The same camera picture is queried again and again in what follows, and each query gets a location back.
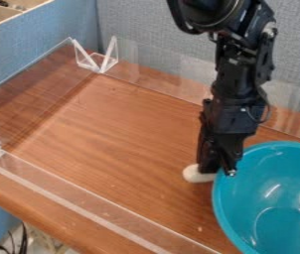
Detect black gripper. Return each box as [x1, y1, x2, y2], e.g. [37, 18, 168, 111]
[197, 85, 269, 176]

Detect clear acrylic barrier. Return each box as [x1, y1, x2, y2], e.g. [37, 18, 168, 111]
[104, 53, 300, 139]
[0, 151, 219, 254]

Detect clear acrylic back barrier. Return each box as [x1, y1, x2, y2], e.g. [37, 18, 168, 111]
[104, 53, 300, 139]

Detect white brown toy mushroom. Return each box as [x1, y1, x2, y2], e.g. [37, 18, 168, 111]
[182, 164, 217, 184]

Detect clear acrylic corner bracket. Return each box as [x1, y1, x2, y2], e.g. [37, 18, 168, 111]
[71, 36, 119, 73]

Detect black cables under table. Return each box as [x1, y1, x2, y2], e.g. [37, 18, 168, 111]
[0, 221, 31, 254]

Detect clear acrylic front barrier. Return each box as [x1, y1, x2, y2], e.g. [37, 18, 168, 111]
[0, 151, 219, 254]

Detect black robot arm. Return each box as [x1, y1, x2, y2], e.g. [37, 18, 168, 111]
[166, 0, 277, 176]

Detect wooden shelf box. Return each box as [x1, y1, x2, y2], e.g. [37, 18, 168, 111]
[0, 0, 55, 25]

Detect blue plastic bowl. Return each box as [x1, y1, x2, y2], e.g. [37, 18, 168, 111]
[213, 141, 300, 254]

